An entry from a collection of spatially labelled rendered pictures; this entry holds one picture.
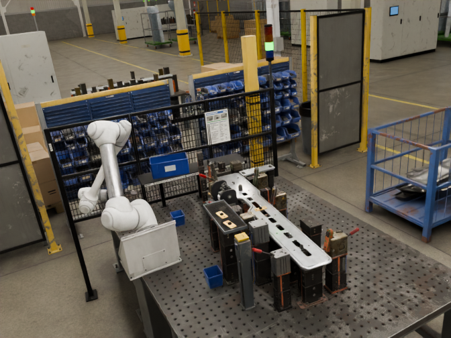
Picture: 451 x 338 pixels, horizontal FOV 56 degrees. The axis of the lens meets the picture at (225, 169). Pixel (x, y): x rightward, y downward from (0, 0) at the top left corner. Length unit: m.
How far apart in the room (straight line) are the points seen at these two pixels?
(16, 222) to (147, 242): 2.22
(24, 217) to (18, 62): 4.92
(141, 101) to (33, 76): 4.57
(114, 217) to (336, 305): 1.42
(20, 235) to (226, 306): 2.81
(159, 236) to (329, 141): 3.77
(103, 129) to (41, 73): 6.36
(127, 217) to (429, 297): 1.84
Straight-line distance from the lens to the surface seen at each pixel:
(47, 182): 5.56
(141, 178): 3.48
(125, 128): 3.04
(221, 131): 3.65
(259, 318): 2.44
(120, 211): 2.77
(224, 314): 2.48
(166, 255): 2.88
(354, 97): 6.21
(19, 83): 9.21
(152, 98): 4.94
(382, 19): 13.47
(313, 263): 2.31
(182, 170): 3.42
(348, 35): 5.96
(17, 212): 4.71
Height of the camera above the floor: 2.35
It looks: 23 degrees down
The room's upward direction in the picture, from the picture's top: 6 degrees counter-clockwise
